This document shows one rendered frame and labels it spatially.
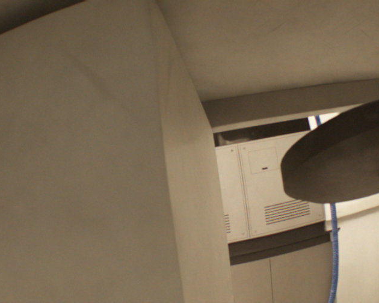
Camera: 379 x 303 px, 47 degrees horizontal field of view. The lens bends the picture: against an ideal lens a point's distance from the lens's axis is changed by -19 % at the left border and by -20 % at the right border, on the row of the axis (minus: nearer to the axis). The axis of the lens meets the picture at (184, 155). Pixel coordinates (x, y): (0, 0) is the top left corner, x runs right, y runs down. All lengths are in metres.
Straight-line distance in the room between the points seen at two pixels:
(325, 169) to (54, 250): 0.32
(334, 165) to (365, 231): 3.03
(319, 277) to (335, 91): 1.35
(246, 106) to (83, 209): 0.62
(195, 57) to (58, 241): 0.51
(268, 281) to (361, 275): 1.42
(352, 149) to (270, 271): 1.76
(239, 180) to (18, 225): 1.99
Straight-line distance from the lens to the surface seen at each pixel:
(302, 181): 0.63
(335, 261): 2.25
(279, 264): 2.29
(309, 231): 2.42
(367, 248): 3.59
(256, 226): 2.39
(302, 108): 1.06
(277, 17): 0.82
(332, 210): 2.29
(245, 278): 2.29
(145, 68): 0.53
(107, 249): 0.48
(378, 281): 3.60
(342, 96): 1.08
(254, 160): 2.47
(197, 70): 0.95
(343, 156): 0.56
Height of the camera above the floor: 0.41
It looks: 20 degrees up
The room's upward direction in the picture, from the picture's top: 7 degrees counter-clockwise
